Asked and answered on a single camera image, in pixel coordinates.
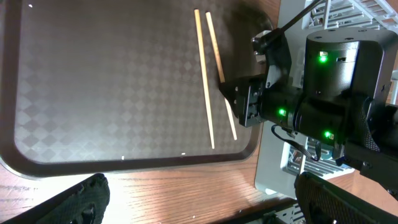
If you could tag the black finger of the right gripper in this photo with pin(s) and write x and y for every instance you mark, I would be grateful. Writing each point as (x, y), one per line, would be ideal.
(229, 91)

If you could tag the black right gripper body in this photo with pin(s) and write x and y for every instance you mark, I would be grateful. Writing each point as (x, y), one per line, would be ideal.
(248, 101)

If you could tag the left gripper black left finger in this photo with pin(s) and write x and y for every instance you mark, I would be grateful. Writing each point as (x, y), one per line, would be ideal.
(83, 203)

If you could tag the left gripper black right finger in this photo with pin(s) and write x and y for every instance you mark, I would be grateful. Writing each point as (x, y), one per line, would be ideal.
(323, 202)

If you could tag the wooden chopstick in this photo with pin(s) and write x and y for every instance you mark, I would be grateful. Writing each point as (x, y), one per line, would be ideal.
(204, 75)
(220, 70)

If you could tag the grey dishwasher rack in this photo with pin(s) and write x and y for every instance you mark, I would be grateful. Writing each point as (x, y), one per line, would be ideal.
(342, 103)

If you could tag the brown serving tray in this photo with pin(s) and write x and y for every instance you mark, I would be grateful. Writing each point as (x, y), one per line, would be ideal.
(102, 86)

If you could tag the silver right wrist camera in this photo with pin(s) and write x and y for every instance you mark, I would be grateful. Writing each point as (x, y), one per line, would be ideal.
(259, 44)

